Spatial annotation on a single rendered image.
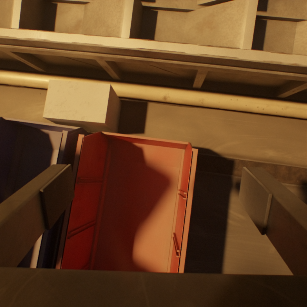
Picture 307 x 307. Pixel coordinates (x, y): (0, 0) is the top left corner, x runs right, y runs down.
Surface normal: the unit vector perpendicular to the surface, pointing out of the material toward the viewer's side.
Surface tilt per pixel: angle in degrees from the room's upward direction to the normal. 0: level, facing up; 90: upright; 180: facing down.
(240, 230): 0
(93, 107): 0
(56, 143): 29
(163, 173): 0
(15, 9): 10
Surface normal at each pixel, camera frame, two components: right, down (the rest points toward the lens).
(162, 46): -0.09, 0.04
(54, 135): -0.13, 0.36
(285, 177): -0.11, -0.28
